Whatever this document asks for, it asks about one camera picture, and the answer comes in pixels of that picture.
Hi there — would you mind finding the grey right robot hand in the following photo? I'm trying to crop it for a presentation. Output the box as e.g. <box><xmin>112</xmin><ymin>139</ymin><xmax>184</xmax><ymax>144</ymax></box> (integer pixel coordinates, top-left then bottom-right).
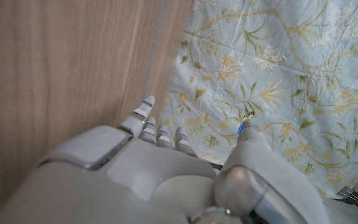
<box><xmin>0</xmin><ymin>94</ymin><xmax>331</xmax><ymax>224</ymax></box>

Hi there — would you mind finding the floral backdrop cloth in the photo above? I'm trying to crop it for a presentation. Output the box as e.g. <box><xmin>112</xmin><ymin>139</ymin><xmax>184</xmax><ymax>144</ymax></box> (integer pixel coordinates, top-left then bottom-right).
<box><xmin>159</xmin><ymin>0</ymin><xmax>358</xmax><ymax>200</ymax></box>

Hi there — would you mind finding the black binder clip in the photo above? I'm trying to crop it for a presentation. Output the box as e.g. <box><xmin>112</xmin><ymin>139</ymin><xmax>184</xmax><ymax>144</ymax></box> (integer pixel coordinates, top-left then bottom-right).
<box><xmin>340</xmin><ymin>187</ymin><xmax>358</xmax><ymax>205</ymax></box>

